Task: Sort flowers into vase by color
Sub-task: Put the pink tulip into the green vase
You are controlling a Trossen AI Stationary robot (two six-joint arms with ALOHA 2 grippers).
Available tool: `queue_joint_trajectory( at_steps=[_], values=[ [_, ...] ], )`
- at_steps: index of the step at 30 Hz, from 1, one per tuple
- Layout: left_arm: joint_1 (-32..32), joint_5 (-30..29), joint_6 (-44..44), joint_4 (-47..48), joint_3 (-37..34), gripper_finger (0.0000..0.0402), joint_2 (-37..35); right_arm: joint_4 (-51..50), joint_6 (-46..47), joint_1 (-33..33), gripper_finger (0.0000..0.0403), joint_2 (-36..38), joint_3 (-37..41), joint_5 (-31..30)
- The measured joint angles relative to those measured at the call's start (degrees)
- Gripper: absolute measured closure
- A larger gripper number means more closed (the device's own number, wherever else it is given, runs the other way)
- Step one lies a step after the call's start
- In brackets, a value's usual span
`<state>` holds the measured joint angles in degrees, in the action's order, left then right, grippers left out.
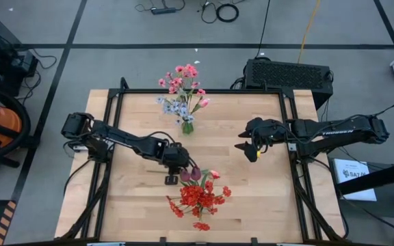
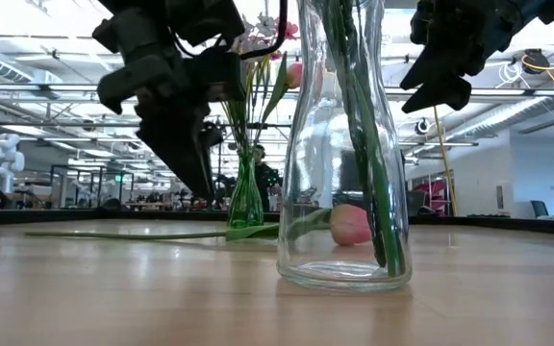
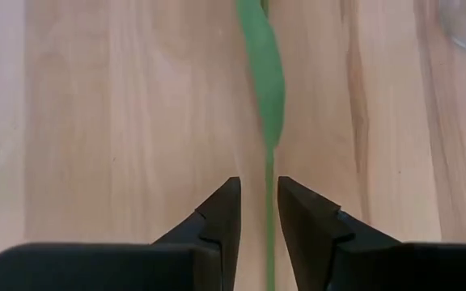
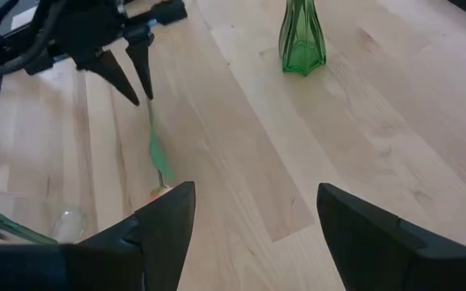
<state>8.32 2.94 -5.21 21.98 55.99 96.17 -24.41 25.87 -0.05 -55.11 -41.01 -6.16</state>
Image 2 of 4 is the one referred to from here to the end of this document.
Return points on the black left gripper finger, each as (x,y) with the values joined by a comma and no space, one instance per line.
(171,130)
(212,134)

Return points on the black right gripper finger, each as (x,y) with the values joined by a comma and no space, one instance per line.
(431,67)
(443,96)

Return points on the pink artificial flower bunch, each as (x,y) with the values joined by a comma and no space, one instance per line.
(290,30)

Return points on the green artificial flower stem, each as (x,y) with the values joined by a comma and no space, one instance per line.
(366,158)

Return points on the green glass vase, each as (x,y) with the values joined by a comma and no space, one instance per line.
(245,202)

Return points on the clear glass vase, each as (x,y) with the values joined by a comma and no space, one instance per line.
(306,216)

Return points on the round black ceiling device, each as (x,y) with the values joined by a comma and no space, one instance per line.
(422,127)

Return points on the person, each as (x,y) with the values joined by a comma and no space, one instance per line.
(263,178)

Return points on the red cart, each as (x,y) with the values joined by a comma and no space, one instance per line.
(433,197)

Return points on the dark background chair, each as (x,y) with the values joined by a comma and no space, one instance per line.
(539,209)

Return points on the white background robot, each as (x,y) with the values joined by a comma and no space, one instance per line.
(5,158)

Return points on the overhead rig frame bar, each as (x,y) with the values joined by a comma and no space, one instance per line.
(41,87)

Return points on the black table frame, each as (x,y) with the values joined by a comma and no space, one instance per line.
(65,216)

